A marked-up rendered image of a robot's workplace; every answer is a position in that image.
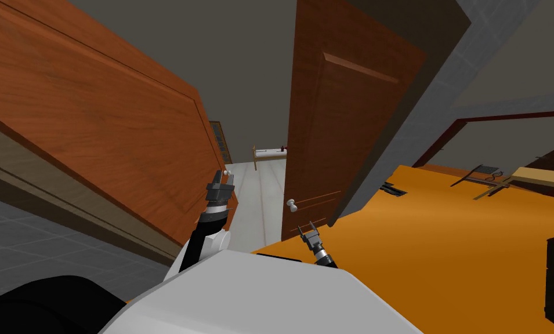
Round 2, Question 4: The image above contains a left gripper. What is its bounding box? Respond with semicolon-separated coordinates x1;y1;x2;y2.
205;169;236;209

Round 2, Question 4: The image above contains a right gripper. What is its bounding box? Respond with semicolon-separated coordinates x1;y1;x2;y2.
297;221;324;253

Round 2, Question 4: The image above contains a wood-framed window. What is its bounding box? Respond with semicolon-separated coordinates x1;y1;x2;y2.
209;121;234;165

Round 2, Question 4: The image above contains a wooden bed with white cover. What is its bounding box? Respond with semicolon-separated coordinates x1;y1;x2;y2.
252;144;288;172

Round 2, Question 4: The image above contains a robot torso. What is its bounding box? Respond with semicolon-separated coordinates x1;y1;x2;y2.
99;249;427;334

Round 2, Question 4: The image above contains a dark brown panelled door leaf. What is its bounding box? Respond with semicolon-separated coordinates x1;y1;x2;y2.
281;0;429;242

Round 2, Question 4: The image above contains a brown wooden door leaf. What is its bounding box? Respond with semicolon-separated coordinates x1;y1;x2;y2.
0;0;240;247

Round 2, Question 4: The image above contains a light wooden table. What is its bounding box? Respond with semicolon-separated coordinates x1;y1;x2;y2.
472;166;554;201

